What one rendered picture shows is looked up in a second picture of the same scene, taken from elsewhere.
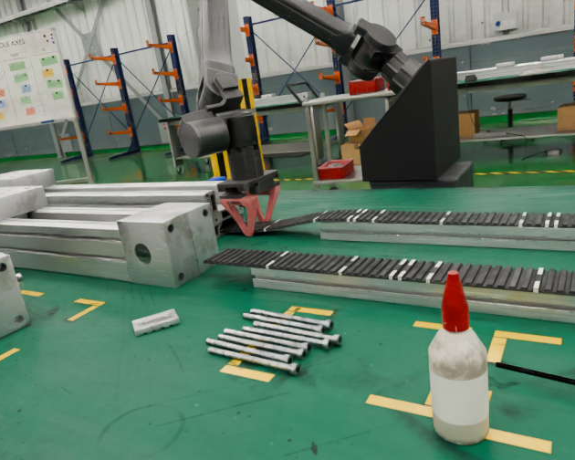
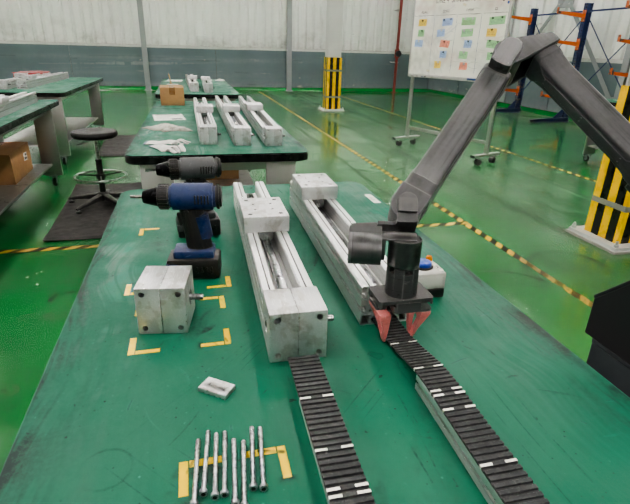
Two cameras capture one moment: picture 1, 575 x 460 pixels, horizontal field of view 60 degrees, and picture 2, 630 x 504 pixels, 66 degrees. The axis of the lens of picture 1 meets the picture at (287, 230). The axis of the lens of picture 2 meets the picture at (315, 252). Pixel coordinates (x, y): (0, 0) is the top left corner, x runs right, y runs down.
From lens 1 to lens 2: 48 cm
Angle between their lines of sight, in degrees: 41
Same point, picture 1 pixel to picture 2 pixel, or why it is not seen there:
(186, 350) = (194, 428)
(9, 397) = (114, 387)
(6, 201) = (258, 220)
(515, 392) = not seen: outside the picture
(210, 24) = (449, 128)
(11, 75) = (460, 29)
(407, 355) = not seen: outside the picture
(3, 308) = (172, 317)
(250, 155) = (399, 278)
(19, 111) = (454, 64)
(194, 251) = (298, 342)
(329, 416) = not seen: outside the picture
